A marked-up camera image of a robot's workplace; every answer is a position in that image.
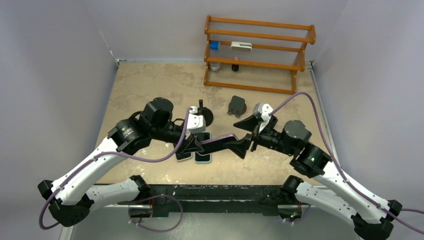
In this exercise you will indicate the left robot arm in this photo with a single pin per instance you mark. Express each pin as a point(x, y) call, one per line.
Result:
point(71, 198)

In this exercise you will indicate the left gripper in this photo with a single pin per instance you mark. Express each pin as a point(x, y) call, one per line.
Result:
point(193, 144)

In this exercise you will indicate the phone with purple clear case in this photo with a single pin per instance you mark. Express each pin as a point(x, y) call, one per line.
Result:
point(230, 136)

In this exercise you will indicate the phone with blue case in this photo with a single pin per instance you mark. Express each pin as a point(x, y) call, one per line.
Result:
point(202, 158)

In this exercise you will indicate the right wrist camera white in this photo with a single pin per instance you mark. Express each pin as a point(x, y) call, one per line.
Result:
point(262, 112)

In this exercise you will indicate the blue capped bottle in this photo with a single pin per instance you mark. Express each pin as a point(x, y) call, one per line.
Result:
point(214, 45)

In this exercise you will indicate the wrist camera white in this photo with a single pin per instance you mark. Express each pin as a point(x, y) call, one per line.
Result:
point(262, 112)
point(195, 123)

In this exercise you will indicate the white box on shelf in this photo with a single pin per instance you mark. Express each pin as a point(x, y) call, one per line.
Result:
point(241, 46)

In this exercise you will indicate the black folding phone stand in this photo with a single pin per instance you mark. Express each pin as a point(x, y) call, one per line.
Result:
point(237, 106)

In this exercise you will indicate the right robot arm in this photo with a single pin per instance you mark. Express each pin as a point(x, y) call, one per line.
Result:
point(370, 215)

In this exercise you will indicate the black round-base phone stand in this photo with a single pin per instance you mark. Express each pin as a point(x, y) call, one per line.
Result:
point(206, 113)

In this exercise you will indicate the phone with white case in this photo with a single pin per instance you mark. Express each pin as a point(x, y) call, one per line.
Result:
point(182, 156)

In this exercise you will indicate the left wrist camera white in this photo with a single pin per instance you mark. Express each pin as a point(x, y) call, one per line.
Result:
point(195, 123)

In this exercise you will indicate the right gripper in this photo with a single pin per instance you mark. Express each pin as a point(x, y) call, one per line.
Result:
point(240, 147)

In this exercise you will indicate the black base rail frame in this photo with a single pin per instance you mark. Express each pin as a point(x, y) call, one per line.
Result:
point(166, 198)

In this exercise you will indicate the orange wooden shelf rack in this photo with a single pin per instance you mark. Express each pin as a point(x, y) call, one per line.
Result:
point(298, 65)

